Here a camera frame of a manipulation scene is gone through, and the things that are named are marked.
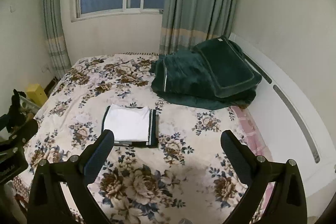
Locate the pink checkered bed sheet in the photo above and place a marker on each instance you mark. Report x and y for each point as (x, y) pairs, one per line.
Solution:
(248, 131)

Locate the left green curtain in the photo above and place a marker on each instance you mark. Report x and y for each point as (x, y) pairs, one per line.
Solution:
(55, 40)

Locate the black clothes pile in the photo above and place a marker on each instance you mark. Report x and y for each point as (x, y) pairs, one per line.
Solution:
(16, 113)

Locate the dark green pillow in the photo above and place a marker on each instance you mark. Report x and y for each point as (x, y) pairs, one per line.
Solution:
(231, 75)

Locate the floral bed cover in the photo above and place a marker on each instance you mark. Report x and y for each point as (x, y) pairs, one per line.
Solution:
(167, 164)

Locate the white curved headboard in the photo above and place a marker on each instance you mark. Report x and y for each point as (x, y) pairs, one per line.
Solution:
(290, 125)

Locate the yellow box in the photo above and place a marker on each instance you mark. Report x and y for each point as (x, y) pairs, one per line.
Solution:
(36, 93)

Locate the black grey striped folded garment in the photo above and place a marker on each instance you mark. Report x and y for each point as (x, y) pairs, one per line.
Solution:
(152, 142)

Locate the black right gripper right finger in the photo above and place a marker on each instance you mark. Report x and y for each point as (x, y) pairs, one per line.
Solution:
(255, 174)

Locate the dark green folded blanket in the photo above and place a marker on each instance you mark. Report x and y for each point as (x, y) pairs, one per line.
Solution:
(183, 79)

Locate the white t-shirt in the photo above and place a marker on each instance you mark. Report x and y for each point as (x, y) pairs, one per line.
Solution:
(127, 124)

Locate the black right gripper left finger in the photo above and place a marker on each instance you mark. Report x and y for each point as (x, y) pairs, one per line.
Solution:
(82, 170)

